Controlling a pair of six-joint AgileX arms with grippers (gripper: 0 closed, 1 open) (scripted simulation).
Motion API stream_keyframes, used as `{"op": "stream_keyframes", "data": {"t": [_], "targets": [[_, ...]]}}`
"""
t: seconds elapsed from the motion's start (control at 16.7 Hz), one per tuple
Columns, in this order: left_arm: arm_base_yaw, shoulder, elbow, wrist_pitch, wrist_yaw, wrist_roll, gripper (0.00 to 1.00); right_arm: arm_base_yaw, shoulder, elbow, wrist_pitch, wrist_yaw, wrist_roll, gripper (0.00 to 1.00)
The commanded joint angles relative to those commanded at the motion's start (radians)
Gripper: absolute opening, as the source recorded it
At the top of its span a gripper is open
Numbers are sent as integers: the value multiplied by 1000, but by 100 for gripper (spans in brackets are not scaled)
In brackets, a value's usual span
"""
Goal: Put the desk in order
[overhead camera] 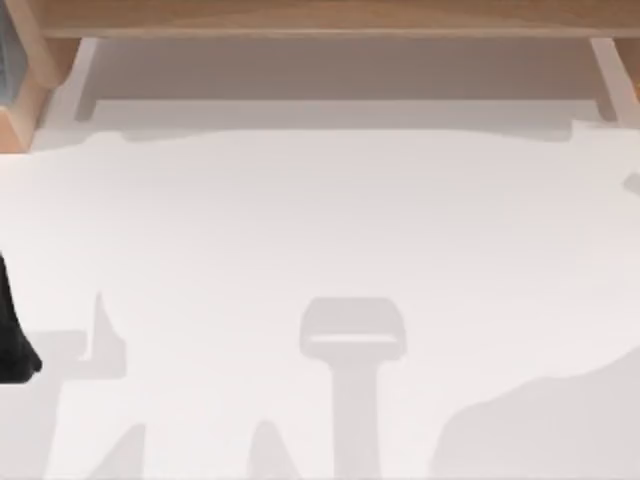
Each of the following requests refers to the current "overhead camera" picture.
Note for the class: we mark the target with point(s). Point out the wooden cupboard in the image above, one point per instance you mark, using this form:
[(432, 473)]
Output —
[(330, 17)]

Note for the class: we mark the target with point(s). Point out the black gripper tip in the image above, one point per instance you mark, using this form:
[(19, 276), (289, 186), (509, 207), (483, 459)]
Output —
[(12, 345)]

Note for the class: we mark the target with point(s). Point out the pale wooden drawer front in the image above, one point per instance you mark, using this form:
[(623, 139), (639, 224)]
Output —
[(20, 107)]

